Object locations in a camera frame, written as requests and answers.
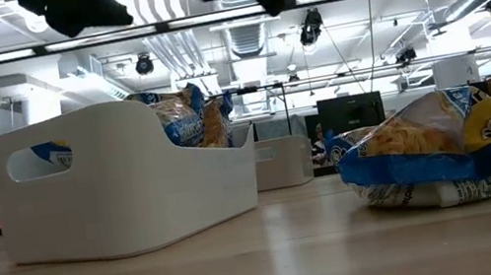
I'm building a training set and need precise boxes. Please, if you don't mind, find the blue ramen noodle pack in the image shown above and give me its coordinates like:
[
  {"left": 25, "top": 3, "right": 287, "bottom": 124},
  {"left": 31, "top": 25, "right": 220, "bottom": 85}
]
[
  {"left": 325, "top": 80, "right": 491, "bottom": 226},
  {"left": 321, "top": 124, "right": 382, "bottom": 171},
  {"left": 195, "top": 89, "right": 241, "bottom": 153},
  {"left": 24, "top": 82, "right": 213, "bottom": 174}
]

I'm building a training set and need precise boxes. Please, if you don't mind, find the black monitor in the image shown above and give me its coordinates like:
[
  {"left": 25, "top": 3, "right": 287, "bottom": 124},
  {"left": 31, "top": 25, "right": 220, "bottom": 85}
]
[{"left": 316, "top": 89, "right": 387, "bottom": 139}]

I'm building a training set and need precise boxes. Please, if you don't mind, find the white plastic bin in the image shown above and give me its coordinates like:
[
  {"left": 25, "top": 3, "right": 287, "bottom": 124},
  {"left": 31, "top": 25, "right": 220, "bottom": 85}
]
[
  {"left": 248, "top": 131, "right": 318, "bottom": 193},
  {"left": 0, "top": 79, "right": 272, "bottom": 275}
]

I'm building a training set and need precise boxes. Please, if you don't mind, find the ribbed ceiling vent duct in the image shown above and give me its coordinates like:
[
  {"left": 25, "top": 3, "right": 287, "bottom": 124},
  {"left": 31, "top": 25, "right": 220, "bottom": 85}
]
[{"left": 226, "top": 22, "right": 270, "bottom": 61}]

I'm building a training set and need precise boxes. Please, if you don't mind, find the thin hanging cable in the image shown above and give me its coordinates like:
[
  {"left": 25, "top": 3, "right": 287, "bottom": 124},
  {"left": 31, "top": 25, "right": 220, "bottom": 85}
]
[{"left": 355, "top": 0, "right": 389, "bottom": 93}]

